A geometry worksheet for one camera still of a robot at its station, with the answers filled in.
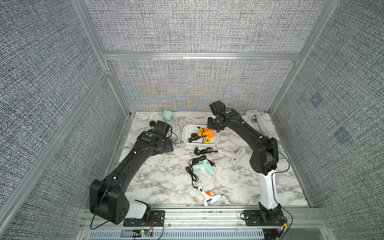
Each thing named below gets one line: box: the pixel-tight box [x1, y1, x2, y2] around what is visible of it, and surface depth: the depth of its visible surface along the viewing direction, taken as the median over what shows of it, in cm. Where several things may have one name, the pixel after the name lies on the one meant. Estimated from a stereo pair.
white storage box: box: [182, 124, 219, 147], surface depth 105 cm
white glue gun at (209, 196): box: [197, 185, 222, 207], surface depth 81 cm
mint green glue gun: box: [192, 159, 215, 176], surface depth 92 cm
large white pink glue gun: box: [217, 147, 247, 166], surface depth 95 cm
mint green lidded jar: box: [163, 110, 175, 126], surface depth 110 cm
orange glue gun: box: [199, 128, 215, 144], surface depth 94 cm
